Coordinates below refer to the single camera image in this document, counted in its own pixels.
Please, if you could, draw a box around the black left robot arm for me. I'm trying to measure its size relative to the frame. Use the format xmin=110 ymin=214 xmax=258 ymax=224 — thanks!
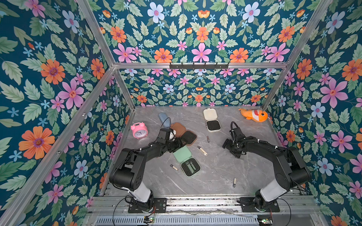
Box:
xmin=109 ymin=128 xmax=187 ymax=203

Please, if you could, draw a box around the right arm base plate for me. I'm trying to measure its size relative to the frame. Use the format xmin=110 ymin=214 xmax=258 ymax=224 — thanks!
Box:
xmin=237 ymin=197 xmax=280 ymax=212

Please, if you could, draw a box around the blue denim pouch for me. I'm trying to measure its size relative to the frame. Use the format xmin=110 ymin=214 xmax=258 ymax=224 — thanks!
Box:
xmin=158 ymin=112 xmax=171 ymax=129

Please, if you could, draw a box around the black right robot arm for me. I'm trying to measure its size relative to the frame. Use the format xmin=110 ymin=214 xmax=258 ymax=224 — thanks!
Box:
xmin=222 ymin=121 xmax=311 ymax=210

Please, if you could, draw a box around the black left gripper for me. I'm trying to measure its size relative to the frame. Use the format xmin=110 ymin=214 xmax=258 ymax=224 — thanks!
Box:
xmin=164 ymin=137 xmax=188 ymax=153

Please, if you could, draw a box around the brown clipper case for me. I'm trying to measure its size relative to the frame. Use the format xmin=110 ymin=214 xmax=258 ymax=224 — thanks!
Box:
xmin=170 ymin=122 xmax=197 ymax=146

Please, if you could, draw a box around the cream clipper case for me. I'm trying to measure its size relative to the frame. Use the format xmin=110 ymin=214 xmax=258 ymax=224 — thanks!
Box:
xmin=203 ymin=108 xmax=221 ymax=132

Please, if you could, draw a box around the black hook rail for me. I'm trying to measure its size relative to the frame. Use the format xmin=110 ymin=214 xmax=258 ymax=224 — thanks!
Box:
xmin=169 ymin=62 xmax=229 ymax=70

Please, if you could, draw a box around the green large nail clipper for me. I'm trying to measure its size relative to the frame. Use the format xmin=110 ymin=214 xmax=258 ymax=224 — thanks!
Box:
xmin=185 ymin=162 xmax=194 ymax=175

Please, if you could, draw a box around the mint green clipper case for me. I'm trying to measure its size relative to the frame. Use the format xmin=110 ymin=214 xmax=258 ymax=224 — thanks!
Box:
xmin=173 ymin=146 xmax=201 ymax=178

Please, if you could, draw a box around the aluminium front rail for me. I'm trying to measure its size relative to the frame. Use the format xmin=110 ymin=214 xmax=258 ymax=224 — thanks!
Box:
xmin=87 ymin=194 xmax=321 ymax=214

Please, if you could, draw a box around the pink alarm clock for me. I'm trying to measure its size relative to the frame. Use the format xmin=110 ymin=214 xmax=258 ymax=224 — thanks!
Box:
xmin=131 ymin=122 xmax=148 ymax=139

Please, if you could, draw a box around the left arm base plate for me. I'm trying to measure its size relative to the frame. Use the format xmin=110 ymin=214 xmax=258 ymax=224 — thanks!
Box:
xmin=127 ymin=198 xmax=167 ymax=214

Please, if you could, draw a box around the orange clownfish plush toy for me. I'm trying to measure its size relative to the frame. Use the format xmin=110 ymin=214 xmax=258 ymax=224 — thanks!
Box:
xmin=239 ymin=108 xmax=268 ymax=122

